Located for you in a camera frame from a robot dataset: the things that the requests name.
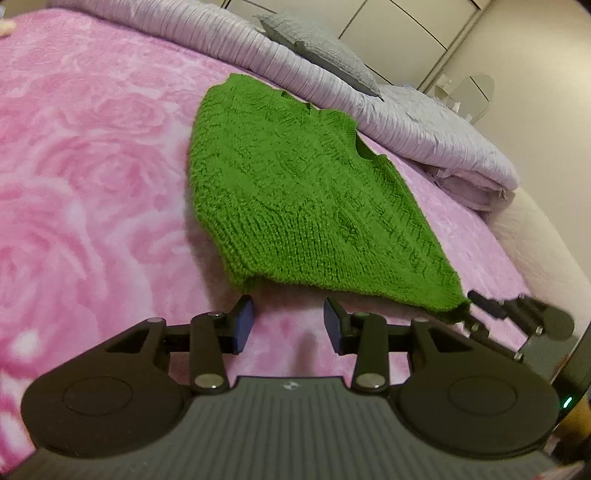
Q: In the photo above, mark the oval mirror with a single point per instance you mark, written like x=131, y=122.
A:
x=480, y=94

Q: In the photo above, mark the pink floral blanket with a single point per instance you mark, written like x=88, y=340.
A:
x=92, y=184

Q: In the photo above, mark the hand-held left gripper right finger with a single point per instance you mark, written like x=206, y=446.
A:
x=333, y=325

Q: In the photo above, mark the cream wardrobe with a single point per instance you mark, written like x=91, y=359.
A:
x=392, y=41

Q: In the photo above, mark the green knitted sweater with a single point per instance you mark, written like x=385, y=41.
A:
x=300, y=194

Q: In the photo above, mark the white wall shelf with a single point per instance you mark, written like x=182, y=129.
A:
x=443, y=87

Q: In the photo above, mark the grey pillow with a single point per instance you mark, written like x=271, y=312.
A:
x=323, y=50

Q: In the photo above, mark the white quilted headboard cushion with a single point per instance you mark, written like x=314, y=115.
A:
x=545, y=249

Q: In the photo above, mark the lilac folded duvet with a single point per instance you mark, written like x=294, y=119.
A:
x=231, y=41

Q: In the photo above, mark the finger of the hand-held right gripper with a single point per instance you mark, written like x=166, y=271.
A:
x=531, y=314

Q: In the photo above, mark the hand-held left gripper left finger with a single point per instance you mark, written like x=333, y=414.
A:
x=242, y=323

